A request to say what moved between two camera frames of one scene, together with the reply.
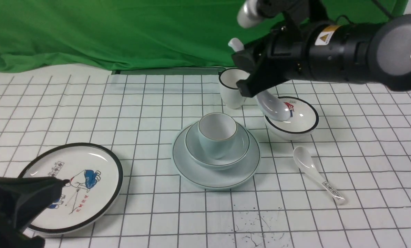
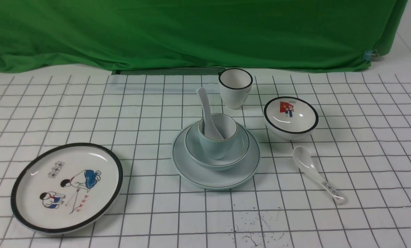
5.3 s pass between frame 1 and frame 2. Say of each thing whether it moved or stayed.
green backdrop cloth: stayed
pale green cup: stayed
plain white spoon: moved
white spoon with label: stayed
